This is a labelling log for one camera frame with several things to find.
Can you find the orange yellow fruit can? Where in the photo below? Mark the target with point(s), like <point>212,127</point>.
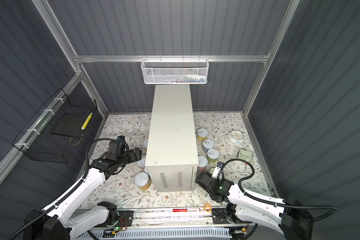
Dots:
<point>142,181</point>

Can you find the black wire wall basket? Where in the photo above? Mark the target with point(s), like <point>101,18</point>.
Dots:
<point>56,134</point>

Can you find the white wire mesh basket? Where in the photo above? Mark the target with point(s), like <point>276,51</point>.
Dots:
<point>175,72</point>

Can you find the yellow highlighter pen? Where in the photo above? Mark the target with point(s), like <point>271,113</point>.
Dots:
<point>86,122</point>

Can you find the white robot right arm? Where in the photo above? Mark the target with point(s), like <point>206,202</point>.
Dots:
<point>294,224</point>

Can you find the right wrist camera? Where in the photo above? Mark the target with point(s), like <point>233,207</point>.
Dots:
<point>217,172</point>

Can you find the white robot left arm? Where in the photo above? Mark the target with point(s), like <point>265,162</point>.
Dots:
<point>55,221</point>

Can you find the can with pull tab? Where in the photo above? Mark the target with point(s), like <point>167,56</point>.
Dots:
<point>202,134</point>
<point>207,144</point>

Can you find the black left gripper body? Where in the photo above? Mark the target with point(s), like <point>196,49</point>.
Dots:
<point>128,157</point>

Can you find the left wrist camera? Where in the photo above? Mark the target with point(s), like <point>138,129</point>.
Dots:
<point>121,139</point>

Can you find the yellow can behind cabinet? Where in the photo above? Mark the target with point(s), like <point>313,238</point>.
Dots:
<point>145,144</point>

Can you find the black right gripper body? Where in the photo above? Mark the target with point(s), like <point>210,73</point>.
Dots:
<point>208,174</point>

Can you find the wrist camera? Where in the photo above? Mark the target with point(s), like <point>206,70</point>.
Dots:
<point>121,139</point>
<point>217,172</point>

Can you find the pale green square dish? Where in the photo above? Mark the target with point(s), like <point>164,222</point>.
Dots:
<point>245,155</point>

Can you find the white round clock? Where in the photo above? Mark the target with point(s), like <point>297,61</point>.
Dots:
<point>236,136</point>

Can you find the green label can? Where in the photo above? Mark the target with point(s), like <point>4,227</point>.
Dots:
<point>213,155</point>

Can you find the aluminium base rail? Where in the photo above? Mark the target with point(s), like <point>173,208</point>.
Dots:
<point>178,217</point>

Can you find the white metal cabinet counter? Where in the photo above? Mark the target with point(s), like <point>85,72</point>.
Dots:
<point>172,156</point>

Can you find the pink label can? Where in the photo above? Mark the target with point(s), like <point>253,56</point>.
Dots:
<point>203,163</point>
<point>141,163</point>

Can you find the pink label can left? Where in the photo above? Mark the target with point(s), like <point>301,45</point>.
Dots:
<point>141,163</point>

